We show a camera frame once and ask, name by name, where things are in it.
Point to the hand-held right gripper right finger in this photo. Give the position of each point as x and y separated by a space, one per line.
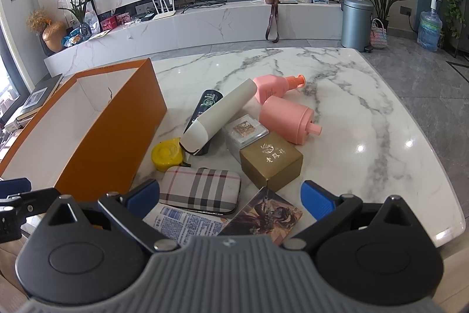
315 201

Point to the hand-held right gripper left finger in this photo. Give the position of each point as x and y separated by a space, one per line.
141 196

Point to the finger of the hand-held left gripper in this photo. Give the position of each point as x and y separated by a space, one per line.
7 223
14 184

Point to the yellow tape measure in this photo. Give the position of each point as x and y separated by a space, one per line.
165 153

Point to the illustrated card pack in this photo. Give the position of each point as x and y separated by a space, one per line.
267 214

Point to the orange cardboard box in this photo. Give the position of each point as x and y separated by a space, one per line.
110 151

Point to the plaid zip case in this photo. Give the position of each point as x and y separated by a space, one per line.
198 188

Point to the gold cardboard box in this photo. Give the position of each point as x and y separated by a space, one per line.
271 159

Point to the clear plastic box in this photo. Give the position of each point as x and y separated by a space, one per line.
243 129

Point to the white cosmetic tube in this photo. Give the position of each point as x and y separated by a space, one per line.
220 115

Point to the blue and white packet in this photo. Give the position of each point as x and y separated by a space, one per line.
183 223

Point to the black photo book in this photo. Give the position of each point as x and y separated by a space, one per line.
40 96

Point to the dark green tube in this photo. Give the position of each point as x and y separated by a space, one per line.
207 102

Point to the pink bottle with orange pump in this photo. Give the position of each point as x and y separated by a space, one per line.
271 87

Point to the golden vase with dried flowers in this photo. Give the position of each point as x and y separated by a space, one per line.
53 36

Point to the snack bags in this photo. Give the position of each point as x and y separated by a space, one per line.
73 38

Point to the red box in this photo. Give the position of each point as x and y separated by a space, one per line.
109 23

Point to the woven basket bag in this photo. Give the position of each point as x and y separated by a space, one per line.
378 36

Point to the pink box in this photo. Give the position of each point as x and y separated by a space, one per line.
123 19

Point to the white router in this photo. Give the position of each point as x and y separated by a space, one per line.
163 15

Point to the grey pedal bin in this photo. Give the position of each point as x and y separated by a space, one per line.
356 23

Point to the black framed picture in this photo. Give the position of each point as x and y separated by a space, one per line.
93 18

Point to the white marble television console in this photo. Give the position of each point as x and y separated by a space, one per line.
220 25

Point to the green plant in glass vase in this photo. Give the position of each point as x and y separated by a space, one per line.
78 5

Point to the blue water jug with pump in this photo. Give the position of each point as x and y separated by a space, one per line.
429 30

